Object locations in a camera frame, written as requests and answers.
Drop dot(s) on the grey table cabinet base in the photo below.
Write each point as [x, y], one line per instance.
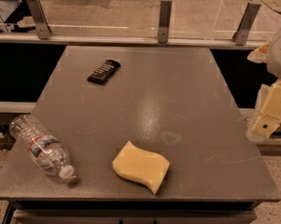
[41, 211]

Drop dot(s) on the metal bracket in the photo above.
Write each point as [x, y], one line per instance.
[164, 20]
[41, 24]
[241, 34]

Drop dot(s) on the left metal bracket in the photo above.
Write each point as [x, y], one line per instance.
[41, 24]

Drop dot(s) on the clear plastic water bottle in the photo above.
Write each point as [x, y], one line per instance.
[51, 156]

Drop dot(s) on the yellow wavy sponge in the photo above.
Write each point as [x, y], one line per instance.
[141, 166]

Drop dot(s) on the right metal bracket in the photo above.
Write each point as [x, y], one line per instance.
[241, 34]

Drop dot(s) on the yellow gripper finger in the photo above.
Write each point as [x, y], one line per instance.
[267, 115]
[259, 55]

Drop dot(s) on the metal rail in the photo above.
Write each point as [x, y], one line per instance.
[69, 40]

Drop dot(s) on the black remote control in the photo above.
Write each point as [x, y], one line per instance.
[104, 72]

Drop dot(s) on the middle metal bracket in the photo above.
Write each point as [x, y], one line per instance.
[164, 20]

